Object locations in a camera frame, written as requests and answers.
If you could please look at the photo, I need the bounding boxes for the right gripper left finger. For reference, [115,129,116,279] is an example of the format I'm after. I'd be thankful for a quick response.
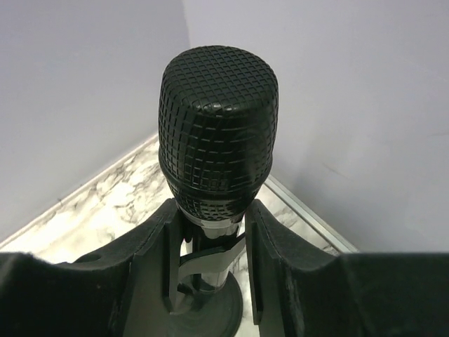
[1,199,180,336]

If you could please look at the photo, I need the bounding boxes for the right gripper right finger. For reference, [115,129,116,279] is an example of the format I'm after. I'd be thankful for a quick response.
[245,200,448,336]

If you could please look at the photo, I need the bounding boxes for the round base clip stand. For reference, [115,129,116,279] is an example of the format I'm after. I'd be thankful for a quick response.
[166,234,246,336]

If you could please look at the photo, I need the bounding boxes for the black microphone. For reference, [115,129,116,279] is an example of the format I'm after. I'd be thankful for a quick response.
[156,44,281,292]

